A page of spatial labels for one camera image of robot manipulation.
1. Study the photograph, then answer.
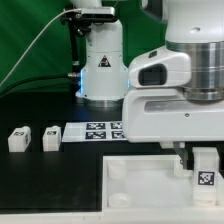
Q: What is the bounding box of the black camera stand pole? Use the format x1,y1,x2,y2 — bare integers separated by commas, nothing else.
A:
68,23,80,68

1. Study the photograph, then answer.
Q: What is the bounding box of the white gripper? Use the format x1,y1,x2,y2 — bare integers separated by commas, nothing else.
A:
122,89,224,170

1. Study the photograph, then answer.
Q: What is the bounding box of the white plate with AprilTags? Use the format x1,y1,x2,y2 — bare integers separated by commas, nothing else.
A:
62,121,126,143

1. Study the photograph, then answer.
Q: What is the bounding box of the black camera on stand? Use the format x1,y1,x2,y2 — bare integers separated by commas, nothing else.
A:
60,7,117,25

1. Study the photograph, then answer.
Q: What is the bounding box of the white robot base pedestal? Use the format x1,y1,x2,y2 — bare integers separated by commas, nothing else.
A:
68,0,134,108

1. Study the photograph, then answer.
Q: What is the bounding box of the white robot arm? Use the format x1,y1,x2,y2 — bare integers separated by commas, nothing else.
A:
122,0,224,172

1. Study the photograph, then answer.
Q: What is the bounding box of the black cable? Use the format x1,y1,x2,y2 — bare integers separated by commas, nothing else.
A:
0,72,81,98

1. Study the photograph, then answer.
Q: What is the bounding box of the white square table top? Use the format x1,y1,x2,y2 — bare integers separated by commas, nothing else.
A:
101,154,224,214

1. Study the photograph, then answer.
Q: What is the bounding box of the white cable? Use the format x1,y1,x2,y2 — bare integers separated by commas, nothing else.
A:
0,9,82,88

